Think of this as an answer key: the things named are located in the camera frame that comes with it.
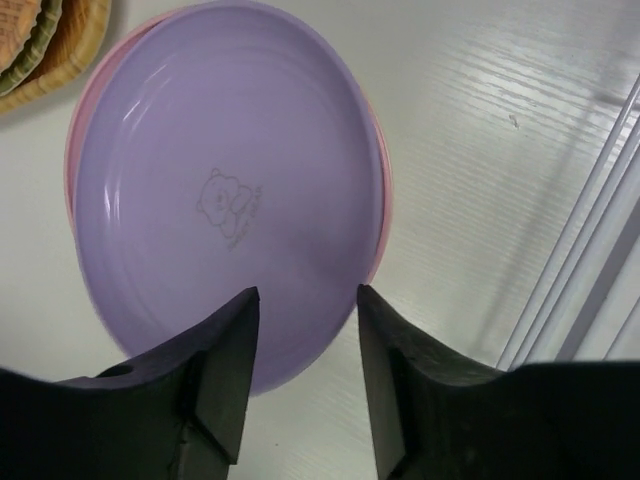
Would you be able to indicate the square woven bamboo plate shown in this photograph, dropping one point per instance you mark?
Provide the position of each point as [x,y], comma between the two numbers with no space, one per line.
[80,34]

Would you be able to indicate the purple round plate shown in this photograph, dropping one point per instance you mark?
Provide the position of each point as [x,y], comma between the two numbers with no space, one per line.
[232,148]

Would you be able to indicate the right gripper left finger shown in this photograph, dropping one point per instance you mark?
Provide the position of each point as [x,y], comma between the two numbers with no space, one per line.
[176,411]

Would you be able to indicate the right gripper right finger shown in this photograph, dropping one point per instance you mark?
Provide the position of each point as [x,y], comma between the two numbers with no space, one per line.
[437,414]

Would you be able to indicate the pink round plate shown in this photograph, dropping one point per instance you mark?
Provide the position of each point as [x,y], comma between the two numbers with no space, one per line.
[102,74]

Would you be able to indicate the green-rimmed woven plate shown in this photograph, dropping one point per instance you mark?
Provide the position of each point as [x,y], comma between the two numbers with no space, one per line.
[35,47]

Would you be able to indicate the orange woven round plate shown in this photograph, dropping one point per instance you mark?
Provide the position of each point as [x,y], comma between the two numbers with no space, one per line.
[18,17]

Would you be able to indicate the white wire dish rack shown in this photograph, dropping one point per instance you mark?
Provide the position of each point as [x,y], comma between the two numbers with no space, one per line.
[585,304]

